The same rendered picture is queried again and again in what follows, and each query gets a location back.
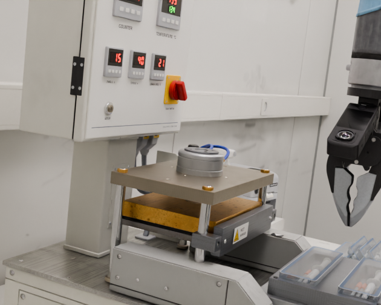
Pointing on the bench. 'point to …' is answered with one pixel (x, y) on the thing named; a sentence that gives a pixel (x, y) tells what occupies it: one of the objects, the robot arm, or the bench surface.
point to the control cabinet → (104, 96)
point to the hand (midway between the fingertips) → (348, 219)
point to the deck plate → (101, 267)
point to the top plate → (195, 177)
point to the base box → (46, 291)
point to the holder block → (324, 288)
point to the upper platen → (179, 213)
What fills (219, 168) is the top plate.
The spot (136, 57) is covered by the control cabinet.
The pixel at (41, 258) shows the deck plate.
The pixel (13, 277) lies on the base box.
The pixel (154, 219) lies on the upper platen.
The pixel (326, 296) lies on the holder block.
